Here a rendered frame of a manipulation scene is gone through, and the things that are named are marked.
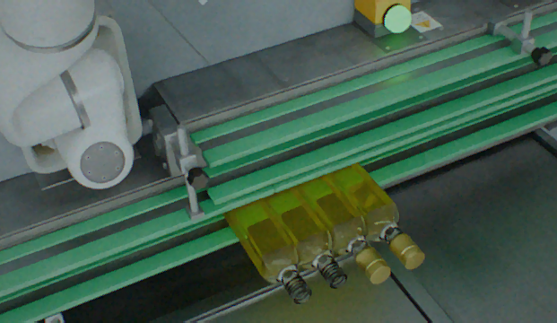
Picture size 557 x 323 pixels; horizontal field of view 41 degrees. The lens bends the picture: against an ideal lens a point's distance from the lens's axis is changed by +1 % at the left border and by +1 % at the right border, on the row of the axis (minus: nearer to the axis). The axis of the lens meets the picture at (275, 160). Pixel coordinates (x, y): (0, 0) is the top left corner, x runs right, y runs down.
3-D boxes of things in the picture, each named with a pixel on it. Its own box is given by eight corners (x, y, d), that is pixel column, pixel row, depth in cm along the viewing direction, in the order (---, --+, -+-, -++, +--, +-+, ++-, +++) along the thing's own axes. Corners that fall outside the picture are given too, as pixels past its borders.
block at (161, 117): (152, 156, 119) (168, 181, 114) (143, 109, 113) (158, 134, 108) (173, 149, 120) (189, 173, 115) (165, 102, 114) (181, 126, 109)
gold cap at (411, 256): (402, 229, 109) (420, 248, 106) (412, 238, 112) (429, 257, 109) (385, 245, 110) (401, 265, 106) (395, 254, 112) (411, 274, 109)
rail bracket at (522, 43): (481, 32, 128) (534, 69, 119) (487, -6, 123) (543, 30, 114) (500, 26, 130) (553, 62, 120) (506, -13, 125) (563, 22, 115)
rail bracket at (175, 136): (169, 189, 116) (199, 240, 107) (152, 103, 105) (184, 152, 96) (187, 183, 117) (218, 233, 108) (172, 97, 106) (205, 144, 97)
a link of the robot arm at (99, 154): (30, 84, 75) (117, 50, 78) (16, 59, 84) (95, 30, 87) (84, 205, 83) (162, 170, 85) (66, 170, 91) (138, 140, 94)
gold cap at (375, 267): (354, 267, 109) (369, 288, 106) (355, 251, 107) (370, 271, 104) (374, 259, 110) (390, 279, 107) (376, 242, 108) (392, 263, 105)
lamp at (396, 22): (381, 30, 125) (391, 39, 122) (382, 7, 122) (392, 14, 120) (404, 23, 126) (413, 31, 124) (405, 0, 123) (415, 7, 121)
